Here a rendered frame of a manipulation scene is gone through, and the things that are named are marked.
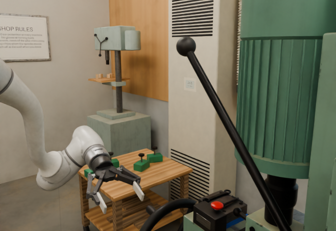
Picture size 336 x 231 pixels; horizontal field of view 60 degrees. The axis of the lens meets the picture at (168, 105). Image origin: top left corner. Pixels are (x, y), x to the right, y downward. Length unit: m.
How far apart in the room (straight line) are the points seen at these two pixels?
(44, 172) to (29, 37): 2.32
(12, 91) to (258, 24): 0.66
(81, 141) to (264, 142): 0.83
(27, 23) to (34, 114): 2.44
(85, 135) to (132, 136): 1.70
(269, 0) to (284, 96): 0.14
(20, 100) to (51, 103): 2.56
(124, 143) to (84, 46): 1.33
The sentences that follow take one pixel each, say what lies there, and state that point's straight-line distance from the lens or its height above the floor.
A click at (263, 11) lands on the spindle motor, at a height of 1.45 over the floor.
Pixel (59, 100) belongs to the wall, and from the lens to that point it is 3.51.
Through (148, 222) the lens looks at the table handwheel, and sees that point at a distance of 0.87.
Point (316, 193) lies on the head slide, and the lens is 0.49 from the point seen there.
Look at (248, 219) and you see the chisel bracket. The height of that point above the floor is 1.07.
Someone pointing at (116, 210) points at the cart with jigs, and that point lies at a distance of 1.89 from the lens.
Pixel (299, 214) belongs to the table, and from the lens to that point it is 1.03.
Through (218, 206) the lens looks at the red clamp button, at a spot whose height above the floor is 1.02.
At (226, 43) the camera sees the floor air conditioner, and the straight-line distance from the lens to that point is 2.09.
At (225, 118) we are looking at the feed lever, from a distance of 0.45.
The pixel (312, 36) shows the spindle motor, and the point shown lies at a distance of 0.47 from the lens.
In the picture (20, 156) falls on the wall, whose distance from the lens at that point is 3.52.
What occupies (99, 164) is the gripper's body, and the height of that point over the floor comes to 0.98.
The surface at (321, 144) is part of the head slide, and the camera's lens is 0.46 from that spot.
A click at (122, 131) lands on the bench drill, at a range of 2.79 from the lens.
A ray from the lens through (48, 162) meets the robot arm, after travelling 1.17.
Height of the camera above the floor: 1.40
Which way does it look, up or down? 11 degrees down
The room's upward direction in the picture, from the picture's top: straight up
